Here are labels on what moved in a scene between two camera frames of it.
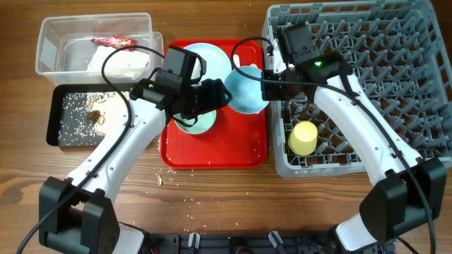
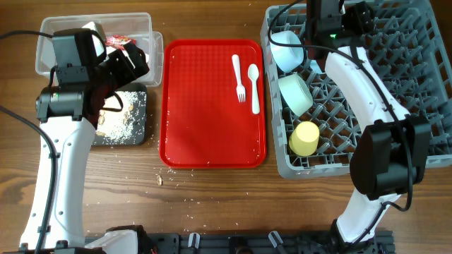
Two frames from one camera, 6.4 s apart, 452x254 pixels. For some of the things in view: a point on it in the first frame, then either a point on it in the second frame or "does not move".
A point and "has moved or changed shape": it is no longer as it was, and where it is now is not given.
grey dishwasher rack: [399, 58] does not move
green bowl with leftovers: [205, 121] -> [296, 92]
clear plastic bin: [70, 49] does not move
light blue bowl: [246, 93] has moved or changed shape
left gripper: [215, 89] -> [128, 73]
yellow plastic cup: [303, 138] does not move
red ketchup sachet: [116, 41] does not move
